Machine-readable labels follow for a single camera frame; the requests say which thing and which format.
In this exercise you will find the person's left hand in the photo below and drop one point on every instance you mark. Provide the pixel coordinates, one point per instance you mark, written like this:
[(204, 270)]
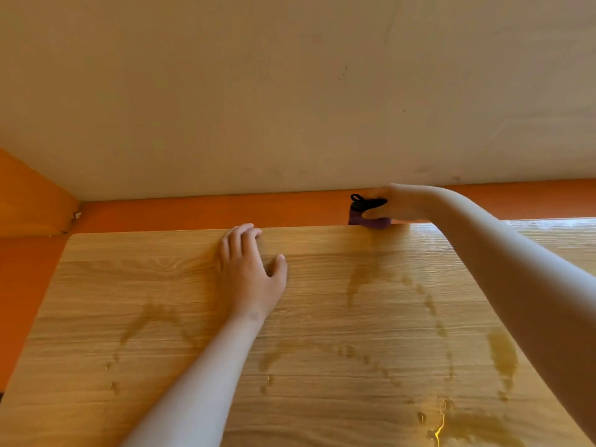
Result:
[(247, 283)]

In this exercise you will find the person's right hand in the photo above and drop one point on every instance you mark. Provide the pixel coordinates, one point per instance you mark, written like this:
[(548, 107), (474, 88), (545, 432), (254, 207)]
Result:
[(405, 204)]

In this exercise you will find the purple cleaning cloth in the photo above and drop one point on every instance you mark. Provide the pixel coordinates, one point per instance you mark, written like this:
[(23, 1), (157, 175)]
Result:
[(368, 222)]

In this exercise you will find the person's right forearm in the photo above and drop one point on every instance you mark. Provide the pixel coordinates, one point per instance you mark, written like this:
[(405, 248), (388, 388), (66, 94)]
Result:
[(526, 283)]

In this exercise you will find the person's left forearm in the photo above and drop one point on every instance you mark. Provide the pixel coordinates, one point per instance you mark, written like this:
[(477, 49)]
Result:
[(200, 386)]

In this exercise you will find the wooden table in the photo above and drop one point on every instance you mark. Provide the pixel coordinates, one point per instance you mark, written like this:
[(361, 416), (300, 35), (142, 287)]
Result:
[(326, 330)]

